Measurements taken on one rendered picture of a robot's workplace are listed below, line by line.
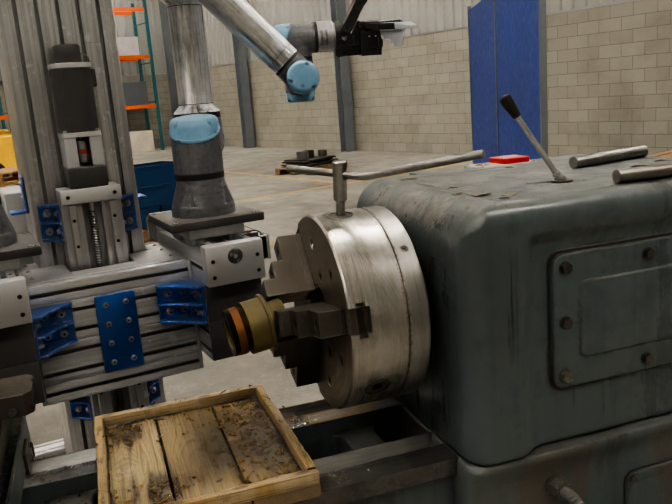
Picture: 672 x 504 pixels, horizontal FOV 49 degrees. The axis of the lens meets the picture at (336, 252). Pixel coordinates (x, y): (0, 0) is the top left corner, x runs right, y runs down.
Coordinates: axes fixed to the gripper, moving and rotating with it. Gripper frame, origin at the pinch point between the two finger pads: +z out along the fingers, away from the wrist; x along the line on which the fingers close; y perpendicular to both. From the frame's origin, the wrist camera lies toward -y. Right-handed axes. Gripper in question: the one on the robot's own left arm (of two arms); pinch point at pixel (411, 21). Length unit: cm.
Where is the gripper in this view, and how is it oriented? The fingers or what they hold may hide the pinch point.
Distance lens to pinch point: 194.9
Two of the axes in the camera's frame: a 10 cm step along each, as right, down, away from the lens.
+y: 0.6, 9.4, 3.5
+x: 1.2, 3.4, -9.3
